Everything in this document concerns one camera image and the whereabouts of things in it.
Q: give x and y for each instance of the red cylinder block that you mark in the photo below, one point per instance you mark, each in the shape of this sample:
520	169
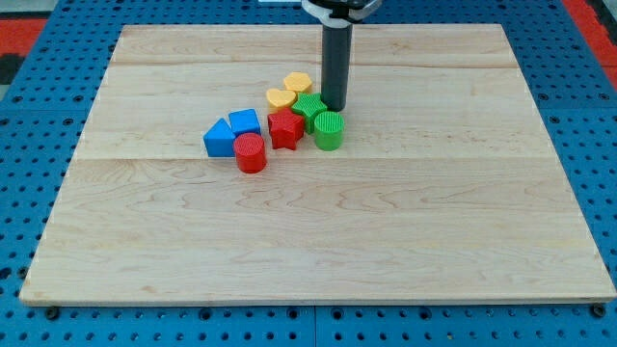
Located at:
250	154

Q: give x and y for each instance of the white robot arm end flange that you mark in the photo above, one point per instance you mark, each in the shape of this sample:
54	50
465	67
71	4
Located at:
339	14

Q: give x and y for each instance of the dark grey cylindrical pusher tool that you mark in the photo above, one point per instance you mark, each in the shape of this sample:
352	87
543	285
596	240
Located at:
336	53

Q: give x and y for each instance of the red star block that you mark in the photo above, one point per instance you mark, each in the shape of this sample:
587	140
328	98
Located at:
286	128

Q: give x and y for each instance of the light wooden board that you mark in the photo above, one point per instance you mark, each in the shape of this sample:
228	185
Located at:
446	190

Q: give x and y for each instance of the blue triangle block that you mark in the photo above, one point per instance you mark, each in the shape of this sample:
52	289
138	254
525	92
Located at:
218	140

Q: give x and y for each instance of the green cylinder block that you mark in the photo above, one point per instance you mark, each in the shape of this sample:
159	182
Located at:
328	130

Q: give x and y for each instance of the green star block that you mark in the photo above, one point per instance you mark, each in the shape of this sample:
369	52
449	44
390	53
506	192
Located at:
309	105

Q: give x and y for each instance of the yellow heart block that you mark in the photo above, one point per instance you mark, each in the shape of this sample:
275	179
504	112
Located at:
278	99

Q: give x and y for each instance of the yellow hexagon block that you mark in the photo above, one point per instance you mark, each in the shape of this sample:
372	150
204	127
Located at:
298	82

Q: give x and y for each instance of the blue cube block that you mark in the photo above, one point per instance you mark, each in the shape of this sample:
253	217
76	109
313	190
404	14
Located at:
244	121

